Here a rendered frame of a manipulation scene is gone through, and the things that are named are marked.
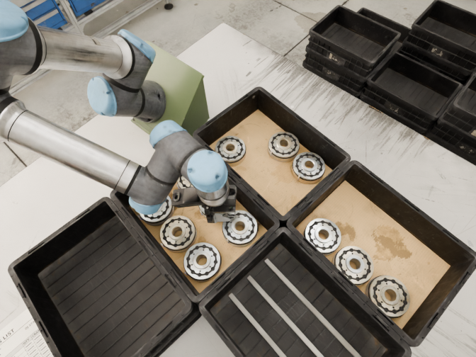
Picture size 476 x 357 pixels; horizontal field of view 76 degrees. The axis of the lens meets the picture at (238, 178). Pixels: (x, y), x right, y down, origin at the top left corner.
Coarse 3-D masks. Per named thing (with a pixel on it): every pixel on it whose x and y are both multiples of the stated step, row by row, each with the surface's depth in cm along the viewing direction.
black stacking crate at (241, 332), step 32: (288, 256) 87; (224, 288) 76; (288, 288) 83; (320, 288) 83; (224, 320) 80; (256, 320) 80; (352, 320) 80; (256, 352) 77; (288, 352) 77; (320, 352) 76; (384, 352) 76
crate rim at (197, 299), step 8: (232, 176) 88; (240, 184) 87; (112, 192) 87; (248, 192) 86; (256, 200) 85; (120, 208) 85; (264, 208) 84; (128, 216) 85; (272, 216) 82; (136, 224) 82; (144, 232) 81; (272, 232) 80; (144, 240) 80; (264, 240) 79; (152, 248) 79; (256, 248) 79; (160, 256) 78; (240, 256) 78; (168, 264) 77; (232, 264) 77; (176, 272) 76; (224, 272) 76; (176, 280) 75; (184, 288) 74; (208, 288) 74; (192, 296) 74; (200, 296) 74
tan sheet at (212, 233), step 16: (176, 208) 95; (192, 208) 95; (240, 208) 94; (144, 224) 93; (208, 224) 92; (160, 240) 90; (208, 240) 90; (224, 240) 90; (256, 240) 90; (176, 256) 88; (224, 256) 88
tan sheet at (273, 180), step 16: (256, 112) 112; (240, 128) 108; (256, 128) 108; (272, 128) 108; (256, 144) 105; (256, 160) 102; (272, 160) 102; (256, 176) 99; (272, 176) 99; (288, 176) 99; (272, 192) 97; (288, 192) 97; (304, 192) 96; (288, 208) 94
